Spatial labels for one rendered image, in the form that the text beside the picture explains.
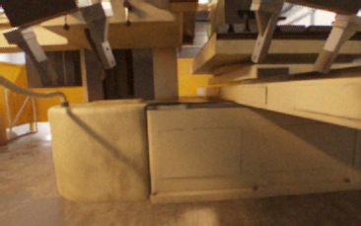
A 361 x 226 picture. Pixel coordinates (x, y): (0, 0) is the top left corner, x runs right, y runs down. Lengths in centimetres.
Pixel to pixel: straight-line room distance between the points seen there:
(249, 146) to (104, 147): 89
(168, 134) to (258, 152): 58
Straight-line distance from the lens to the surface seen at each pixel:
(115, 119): 115
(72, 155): 131
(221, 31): 99
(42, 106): 425
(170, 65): 171
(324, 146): 150
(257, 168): 130
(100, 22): 35
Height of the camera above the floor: 69
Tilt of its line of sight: 7 degrees down
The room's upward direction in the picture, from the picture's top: 2 degrees counter-clockwise
